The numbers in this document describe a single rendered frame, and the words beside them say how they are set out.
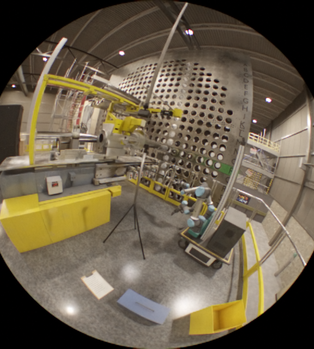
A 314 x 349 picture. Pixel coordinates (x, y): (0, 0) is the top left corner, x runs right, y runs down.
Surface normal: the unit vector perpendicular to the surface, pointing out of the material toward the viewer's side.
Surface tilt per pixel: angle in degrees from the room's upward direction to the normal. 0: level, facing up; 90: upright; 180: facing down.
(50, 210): 90
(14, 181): 90
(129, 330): 0
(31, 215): 90
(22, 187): 90
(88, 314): 0
